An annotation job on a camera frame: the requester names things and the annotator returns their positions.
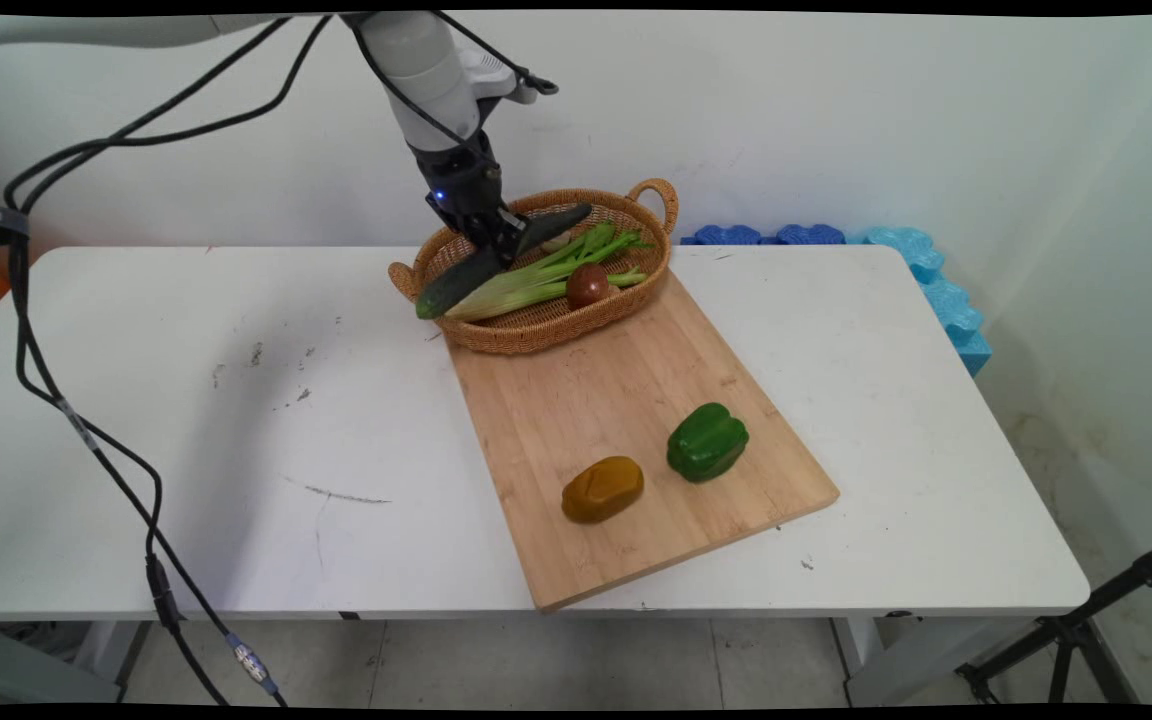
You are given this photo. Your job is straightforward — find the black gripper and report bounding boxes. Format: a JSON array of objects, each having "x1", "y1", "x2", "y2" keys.
[{"x1": 408, "y1": 130, "x2": 537, "y2": 274}]

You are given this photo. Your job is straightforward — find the dark green cucumber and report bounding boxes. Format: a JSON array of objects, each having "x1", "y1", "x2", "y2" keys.
[{"x1": 415, "y1": 203, "x2": 594, "y2": 321}]

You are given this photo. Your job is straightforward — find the pale green celery stalk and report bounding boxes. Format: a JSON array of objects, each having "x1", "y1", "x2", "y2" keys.
[{"x1": 446, "y1": 222, "x2": 652, "y2": 323}]

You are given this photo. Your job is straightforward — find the woven wicker basket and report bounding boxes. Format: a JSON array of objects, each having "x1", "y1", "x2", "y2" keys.
[{"x1": 388, "y1": 178, "x2": 680, "y2": 356}]

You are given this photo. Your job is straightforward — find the bamboo cutting board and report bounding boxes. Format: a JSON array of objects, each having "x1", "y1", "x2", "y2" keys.
[{"x1": 444, "y1": 268, "x2": 841, "y2": 613}]

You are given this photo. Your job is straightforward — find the yellow-brown potato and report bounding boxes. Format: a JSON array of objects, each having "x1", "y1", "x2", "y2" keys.
[{"x1": 561, "y1": 456, "x2": 645, "y2": 525}]

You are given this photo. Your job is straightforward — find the green bell pepper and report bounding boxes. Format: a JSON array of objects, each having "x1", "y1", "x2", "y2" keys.
[{"x1": 666, "y1": 402, "x2": 750, "y2": 484}]

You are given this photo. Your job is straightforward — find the light blue foam mat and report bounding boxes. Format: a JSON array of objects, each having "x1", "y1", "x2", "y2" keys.
[{"x1": 858, "y1": 226, "x2": 994, "y2": 378}]

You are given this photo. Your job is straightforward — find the white table leg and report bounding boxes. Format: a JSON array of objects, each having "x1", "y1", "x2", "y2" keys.
[
  {"x1": 829, "y1": 613, "x2": 1042, "y2": 707},
  {"x1": 0, "y1": 620, "x2": 149, "y2": 707}
]

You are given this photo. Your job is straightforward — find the black tripod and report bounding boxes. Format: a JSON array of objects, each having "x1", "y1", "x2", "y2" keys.
[{"x1": 954, "y1": 534, "x2": 1152, "y2": 707}]

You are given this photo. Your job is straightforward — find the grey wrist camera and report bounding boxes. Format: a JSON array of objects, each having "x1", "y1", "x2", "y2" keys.
[{"x1": 464, "y1": 48, "x2": 543, "y2": 107}]

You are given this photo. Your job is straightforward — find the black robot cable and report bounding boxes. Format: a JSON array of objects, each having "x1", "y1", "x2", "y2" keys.
[
  {"x1": 1, "y1": 14, "x2": 297, "y2": 707},
  {"x1": 1, "y1": 12, "x2": 337, "y2": 707}
]

